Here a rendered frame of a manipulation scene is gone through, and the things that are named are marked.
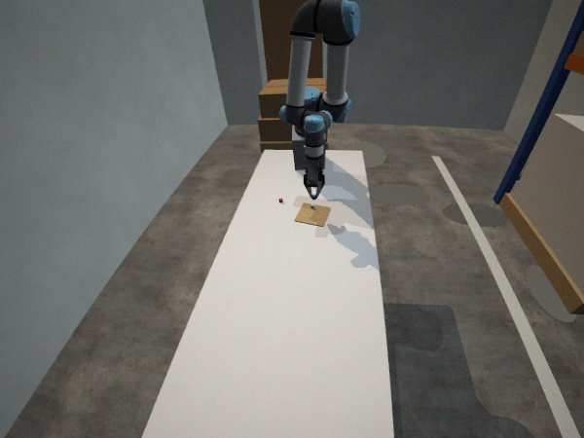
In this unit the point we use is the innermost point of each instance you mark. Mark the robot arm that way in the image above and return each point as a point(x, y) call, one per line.
point(338, 21)

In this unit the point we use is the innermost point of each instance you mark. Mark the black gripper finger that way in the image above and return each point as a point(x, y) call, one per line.
point(308, 188)
point(321, 183)

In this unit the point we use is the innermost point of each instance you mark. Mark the tan square mat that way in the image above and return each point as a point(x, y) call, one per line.
point(314, 216)

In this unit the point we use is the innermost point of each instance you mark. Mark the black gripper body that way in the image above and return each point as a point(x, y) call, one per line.
point(320, 171)

